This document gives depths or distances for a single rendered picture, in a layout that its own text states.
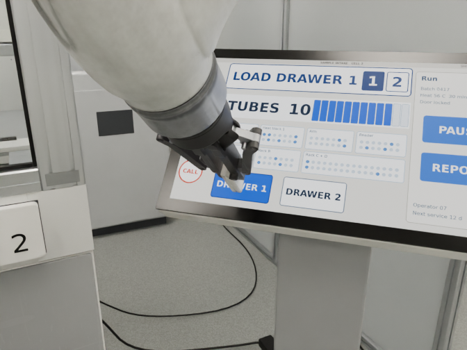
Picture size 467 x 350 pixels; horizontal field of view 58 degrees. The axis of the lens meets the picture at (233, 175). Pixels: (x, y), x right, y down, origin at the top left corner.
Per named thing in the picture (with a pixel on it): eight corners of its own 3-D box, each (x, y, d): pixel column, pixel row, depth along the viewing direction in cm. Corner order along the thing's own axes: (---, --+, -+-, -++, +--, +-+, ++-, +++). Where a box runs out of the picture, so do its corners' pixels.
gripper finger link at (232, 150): (210, 113, 48) (222, 114, 47) (235, 153, 58) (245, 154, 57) (203, 144, 47) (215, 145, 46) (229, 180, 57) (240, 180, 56)
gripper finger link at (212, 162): (195, 144, 47) (183, 142, 47) (219, 178, 57) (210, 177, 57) (203, 112, 48) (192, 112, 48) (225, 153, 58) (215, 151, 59)
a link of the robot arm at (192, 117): (133, 26, 40) (158, 63, 45) (104, 110, 37) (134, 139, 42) (224, 26, 37) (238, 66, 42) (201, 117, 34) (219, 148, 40)
